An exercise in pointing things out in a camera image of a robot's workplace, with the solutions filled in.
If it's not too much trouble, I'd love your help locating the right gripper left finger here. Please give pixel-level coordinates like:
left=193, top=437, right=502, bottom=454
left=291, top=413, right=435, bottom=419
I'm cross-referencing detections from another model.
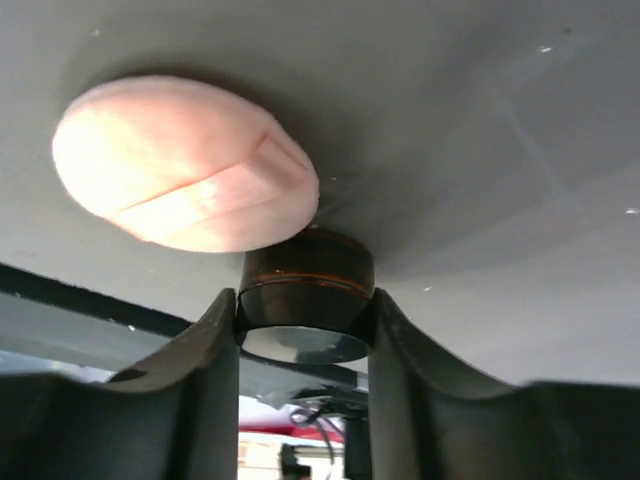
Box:
left=102, top=287, right=241, bottom=480

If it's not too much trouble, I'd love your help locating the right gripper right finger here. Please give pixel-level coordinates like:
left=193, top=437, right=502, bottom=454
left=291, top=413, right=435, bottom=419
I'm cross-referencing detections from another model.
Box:
left=367, top=288, right=531, bottom=480

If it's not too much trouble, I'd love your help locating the small black jar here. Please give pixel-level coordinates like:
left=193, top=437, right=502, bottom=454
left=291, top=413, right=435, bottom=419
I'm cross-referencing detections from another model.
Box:
left=238, top=228, right=375, bottom=365

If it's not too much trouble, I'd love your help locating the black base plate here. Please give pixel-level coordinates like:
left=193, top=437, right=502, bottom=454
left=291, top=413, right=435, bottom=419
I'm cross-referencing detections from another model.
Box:
left=1, top=265, right=368, bottom=406

